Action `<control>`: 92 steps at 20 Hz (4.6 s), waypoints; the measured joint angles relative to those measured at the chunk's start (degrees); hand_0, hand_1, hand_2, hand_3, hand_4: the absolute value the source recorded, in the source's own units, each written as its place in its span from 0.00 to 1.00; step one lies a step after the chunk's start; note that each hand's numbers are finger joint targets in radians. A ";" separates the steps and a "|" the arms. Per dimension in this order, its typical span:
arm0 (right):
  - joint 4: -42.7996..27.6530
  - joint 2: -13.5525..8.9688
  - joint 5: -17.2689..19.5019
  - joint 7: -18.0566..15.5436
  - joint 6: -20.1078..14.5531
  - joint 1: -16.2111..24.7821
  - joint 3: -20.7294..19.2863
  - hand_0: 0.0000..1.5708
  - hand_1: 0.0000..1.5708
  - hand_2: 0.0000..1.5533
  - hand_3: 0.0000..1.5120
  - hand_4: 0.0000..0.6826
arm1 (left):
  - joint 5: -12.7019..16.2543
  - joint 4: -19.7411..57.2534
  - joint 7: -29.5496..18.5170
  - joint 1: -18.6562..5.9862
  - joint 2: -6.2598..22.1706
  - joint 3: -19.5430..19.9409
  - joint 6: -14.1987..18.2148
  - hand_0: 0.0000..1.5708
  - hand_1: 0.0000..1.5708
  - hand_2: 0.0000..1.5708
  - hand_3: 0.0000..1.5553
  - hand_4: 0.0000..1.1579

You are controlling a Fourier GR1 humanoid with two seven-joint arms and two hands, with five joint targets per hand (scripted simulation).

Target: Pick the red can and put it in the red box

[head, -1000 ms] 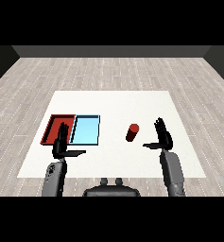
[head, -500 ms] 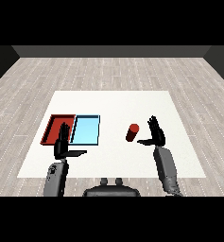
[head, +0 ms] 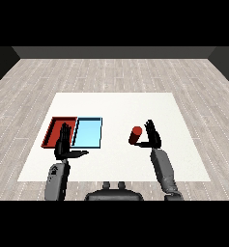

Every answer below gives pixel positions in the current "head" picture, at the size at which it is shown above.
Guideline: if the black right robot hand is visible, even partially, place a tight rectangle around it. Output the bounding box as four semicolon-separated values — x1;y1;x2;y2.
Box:
135;119;163;150

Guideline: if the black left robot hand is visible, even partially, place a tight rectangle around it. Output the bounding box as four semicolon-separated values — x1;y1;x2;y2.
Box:
53;122;90;161

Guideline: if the red shallow open box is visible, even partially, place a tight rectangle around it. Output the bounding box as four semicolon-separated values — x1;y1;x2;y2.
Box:
41;116;78;150

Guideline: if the small red can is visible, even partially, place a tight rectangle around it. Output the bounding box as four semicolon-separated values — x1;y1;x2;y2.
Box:
129;125;143;146

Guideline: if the light blue shallow open box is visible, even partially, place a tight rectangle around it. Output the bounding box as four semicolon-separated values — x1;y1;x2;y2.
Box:
71;117;103;150

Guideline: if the dark grey robot body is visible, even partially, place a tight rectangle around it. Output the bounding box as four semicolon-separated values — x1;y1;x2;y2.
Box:
84;181;145;202

